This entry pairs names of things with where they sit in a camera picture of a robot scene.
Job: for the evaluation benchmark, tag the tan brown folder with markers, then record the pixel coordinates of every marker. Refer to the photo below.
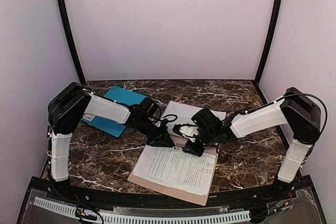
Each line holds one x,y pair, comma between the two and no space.
179,194

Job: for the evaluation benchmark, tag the black frame post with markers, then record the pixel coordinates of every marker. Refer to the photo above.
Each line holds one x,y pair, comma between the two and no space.
70,41
268,41

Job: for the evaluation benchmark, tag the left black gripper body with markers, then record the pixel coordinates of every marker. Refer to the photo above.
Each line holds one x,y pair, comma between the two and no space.
157,137

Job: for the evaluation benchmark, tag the printed paper sheet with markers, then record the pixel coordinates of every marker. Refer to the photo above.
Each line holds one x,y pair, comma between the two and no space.
173,168
184,113

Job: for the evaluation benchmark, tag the teal folder with black inside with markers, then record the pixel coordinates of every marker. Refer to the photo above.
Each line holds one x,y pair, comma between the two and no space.
120,95

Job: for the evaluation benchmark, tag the right black frame post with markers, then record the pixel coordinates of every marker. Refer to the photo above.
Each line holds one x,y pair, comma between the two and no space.
268,41

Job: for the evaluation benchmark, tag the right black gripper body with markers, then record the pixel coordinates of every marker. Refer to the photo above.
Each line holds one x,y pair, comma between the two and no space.
196,145

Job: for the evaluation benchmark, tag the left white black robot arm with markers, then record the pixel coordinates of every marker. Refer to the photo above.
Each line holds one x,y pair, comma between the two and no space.
111,113

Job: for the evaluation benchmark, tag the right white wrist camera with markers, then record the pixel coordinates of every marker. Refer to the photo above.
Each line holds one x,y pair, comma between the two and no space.
186,130

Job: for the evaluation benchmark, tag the black front rail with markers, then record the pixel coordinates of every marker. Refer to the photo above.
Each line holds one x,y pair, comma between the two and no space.
258,200

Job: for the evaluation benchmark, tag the left black frame post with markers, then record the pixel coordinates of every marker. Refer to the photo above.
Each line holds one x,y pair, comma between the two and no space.
70,41

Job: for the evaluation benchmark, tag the white slotted cable duct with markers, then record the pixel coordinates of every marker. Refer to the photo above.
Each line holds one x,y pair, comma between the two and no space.
144,216

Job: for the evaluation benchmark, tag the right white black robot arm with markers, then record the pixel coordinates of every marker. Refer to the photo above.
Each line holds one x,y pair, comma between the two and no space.
305,114

